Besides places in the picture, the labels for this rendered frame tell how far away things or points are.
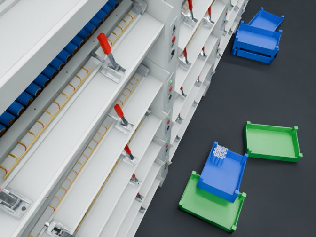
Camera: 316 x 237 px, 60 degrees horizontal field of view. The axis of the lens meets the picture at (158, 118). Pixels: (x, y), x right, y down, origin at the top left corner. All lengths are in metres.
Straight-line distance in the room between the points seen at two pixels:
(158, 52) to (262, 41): 1.62
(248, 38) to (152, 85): 1.56
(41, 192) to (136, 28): 0.36
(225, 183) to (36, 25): 1.35
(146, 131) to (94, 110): 0.44
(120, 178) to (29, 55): 0.59
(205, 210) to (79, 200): 1.02
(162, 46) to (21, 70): 0.43
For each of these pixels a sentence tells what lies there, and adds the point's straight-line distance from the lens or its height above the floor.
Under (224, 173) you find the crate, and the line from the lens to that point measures 1.59.
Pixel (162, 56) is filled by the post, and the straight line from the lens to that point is 0.70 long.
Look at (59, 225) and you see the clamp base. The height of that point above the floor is 0.93.
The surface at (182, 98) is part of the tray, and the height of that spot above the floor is 0.53.
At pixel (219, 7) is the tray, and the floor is 0.71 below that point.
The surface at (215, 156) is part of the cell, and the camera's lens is 1.57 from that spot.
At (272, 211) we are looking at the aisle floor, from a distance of 1.65.
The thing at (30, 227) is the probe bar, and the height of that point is 0.95.
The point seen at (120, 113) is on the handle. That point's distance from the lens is 0.62.
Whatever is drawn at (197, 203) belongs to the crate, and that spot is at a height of 0.00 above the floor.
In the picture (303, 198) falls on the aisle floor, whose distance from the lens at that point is 1.74.
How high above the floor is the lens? 1.49
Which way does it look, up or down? 57 degrees down
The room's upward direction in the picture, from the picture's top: straight up
